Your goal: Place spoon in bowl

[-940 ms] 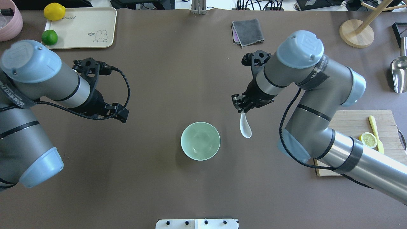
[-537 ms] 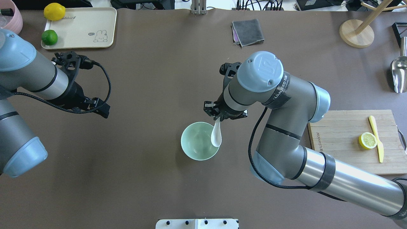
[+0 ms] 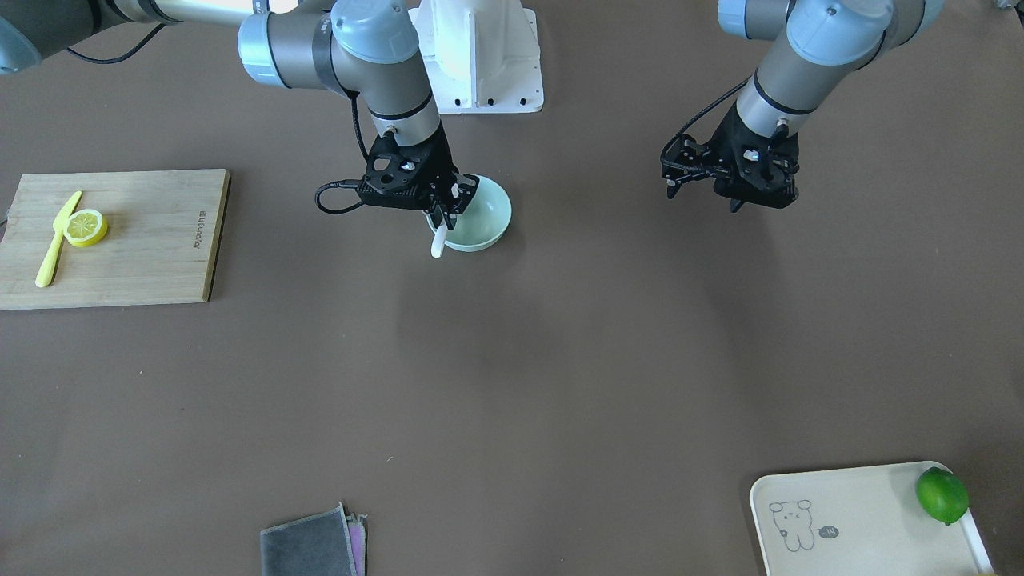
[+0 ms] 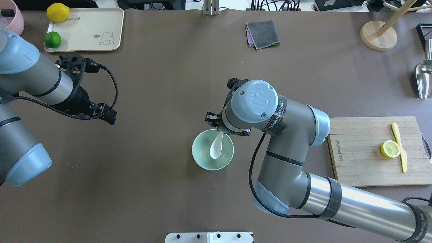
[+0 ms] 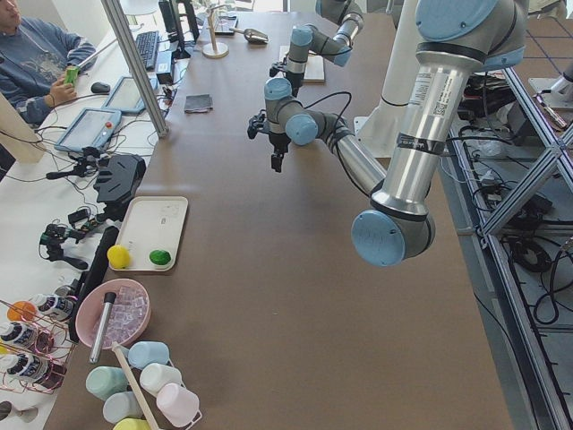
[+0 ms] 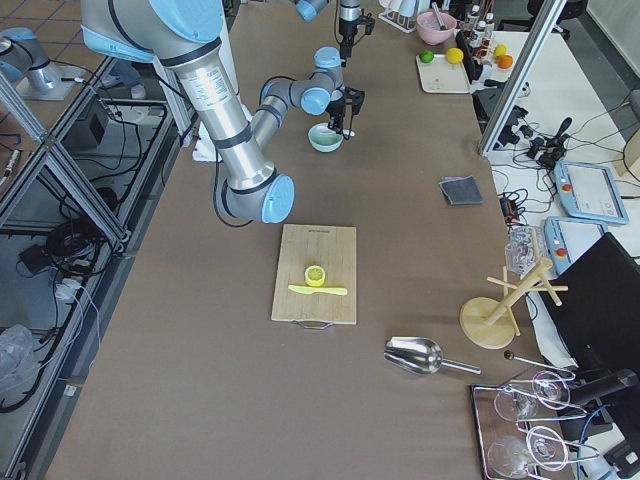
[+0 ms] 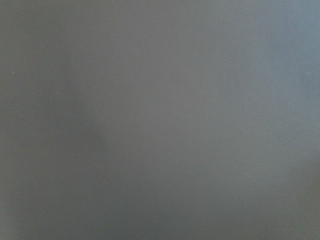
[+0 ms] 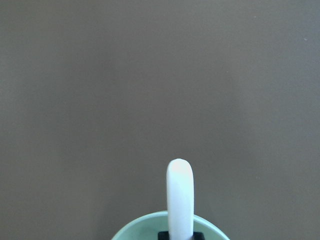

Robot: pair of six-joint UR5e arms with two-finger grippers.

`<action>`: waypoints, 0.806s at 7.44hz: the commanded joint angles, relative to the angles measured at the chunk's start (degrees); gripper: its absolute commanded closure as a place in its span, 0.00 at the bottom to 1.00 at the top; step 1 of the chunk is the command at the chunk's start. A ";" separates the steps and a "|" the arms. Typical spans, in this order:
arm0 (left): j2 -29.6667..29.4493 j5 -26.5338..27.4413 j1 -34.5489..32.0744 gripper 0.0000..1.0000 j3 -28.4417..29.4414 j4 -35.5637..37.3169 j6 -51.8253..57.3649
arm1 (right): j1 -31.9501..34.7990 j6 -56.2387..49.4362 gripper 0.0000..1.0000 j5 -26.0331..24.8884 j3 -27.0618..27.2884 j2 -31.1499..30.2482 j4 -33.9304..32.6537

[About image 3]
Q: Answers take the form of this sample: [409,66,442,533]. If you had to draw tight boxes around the folded grey cloth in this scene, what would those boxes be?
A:
[260,503,368,575]

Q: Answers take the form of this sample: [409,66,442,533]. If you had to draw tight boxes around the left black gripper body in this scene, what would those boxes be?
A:
[710,104,798,209]

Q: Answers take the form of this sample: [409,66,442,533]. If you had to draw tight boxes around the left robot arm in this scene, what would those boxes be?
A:
[709,1,944,212]

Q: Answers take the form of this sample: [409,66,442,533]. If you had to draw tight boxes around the halved lemon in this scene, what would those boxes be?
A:
[63,209,109,248]

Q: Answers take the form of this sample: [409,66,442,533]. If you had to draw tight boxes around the white ceramic spoon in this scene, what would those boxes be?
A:
[430,223,449,258]

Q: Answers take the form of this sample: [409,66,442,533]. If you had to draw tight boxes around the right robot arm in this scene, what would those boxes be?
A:
[1,1,480,233]

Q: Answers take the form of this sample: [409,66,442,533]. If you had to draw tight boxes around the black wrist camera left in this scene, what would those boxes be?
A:
[659,134,720,199]

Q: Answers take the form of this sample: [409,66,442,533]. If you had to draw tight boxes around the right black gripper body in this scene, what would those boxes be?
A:
[356,126,462,213]

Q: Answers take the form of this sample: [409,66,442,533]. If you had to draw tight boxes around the beige rabbit tray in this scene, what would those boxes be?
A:
[749,462,994,575]

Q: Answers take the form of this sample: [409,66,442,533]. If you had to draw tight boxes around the yellow plastic knife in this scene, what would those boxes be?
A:
[35,190,83,288]

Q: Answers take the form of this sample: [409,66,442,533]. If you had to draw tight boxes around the white camera pole base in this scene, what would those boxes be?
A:
[407,1,545,114]

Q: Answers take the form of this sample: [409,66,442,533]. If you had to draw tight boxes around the green lime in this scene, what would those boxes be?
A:
[915,466,970,526]

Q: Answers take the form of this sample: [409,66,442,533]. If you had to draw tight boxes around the bamboo cutting board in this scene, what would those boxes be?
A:
[1,169,230,310]

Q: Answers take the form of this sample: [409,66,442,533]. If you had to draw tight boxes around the mint green bowl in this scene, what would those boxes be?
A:
[446,176,512,252]

